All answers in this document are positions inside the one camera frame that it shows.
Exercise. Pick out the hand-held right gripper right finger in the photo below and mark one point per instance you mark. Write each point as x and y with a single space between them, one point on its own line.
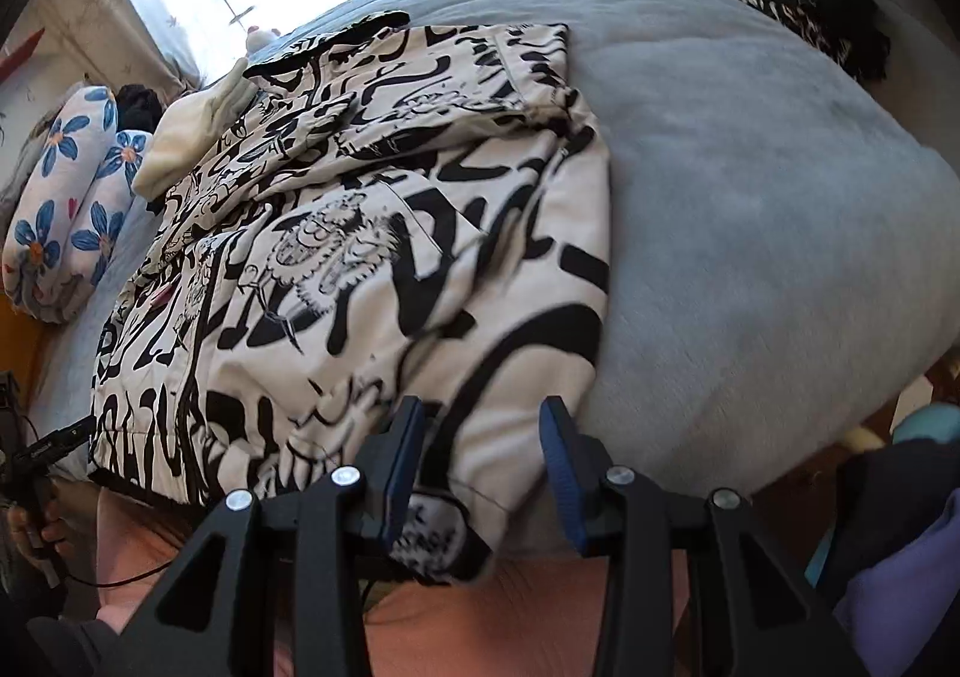
559 452

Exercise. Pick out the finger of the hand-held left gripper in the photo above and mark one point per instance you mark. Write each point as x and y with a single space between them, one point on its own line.
64 443

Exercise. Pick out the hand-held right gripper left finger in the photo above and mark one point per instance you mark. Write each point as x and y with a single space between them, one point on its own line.
405 444

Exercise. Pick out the black white printed hooded jacket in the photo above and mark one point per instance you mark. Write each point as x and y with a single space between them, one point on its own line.
375 257

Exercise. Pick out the person's left forearm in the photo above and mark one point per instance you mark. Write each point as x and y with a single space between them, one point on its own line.
67 647

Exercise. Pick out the person's left hand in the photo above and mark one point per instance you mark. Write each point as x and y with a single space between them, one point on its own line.
41 534

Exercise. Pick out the wooden side board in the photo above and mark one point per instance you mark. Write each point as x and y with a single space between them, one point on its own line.
19 347

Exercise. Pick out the person's pink pants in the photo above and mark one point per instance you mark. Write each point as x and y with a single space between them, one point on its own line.
487 617

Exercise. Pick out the rolled blue floral quilt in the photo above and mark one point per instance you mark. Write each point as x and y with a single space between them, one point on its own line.
60 227

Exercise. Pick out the grey garment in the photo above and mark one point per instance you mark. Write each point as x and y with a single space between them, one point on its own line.
19 167

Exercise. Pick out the bed with grey-blue sheet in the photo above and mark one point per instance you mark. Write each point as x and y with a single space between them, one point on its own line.
750 235

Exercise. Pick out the dark navy cloth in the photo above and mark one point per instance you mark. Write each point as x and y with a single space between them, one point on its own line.
885 482

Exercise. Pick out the folded cream fleece cloth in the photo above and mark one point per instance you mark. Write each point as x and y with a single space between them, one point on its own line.
187 130

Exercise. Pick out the black garment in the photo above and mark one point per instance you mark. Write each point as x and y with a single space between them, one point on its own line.
139 103

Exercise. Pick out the purple cloth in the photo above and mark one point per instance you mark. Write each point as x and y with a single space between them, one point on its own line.
900 587

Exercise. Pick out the teal round item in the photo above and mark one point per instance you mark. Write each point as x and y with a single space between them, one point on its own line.
930 422

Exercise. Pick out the beige flower curtain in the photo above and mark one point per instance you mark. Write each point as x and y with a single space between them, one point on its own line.
112 40

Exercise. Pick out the small plush toy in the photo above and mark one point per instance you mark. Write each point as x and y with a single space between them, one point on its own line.
262 38

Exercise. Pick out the black white fringed scarf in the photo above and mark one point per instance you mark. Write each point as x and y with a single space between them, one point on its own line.
825 25

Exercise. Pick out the red wall decoration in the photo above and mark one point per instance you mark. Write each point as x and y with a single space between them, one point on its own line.
19 59

